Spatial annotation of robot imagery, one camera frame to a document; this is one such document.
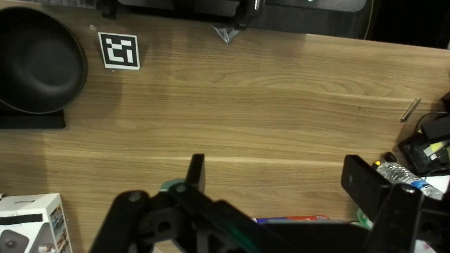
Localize black white fiducial marker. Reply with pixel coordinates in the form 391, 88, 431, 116
96, 30, 142, 71

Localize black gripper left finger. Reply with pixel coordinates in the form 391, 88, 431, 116
89, 153, 209, 253

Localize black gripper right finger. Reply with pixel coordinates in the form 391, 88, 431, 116
341, 153, 450, 253

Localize white phone box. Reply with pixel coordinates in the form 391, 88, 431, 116
0, 191, 75, 253

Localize black tool pile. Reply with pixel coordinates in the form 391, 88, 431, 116
397, 89, 450, 178

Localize black bowl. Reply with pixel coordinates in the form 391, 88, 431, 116
0, 5, 90, 116

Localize black perforated base board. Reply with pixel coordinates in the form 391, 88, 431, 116
33, 0, 377, 40

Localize small clear plastic triangle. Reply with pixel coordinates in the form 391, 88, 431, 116
210, 22, 247, 44

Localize flat black block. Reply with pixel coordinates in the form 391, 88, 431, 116
0, 103, 68, 130

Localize thin metal rod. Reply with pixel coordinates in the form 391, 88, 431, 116
400, 95, 424, 123

